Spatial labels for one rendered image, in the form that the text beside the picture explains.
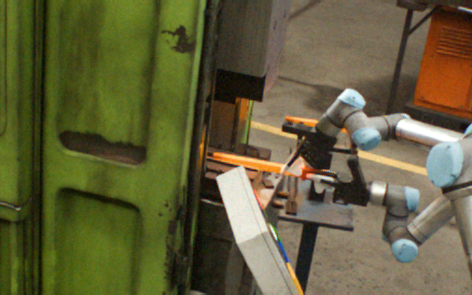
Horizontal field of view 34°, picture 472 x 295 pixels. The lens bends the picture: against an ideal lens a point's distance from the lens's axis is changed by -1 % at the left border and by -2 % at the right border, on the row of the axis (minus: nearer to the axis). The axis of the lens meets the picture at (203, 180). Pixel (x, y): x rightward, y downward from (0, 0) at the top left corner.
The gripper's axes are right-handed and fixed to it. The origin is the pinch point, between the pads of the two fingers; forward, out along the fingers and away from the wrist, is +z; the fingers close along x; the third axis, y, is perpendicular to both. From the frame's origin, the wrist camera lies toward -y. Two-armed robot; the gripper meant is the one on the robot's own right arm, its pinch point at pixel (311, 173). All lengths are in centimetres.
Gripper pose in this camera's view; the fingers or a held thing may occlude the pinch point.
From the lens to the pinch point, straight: 258.9
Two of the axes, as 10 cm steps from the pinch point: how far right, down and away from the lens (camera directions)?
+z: -9.5, -2.0, 2.2
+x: 2.9, -4.2, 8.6
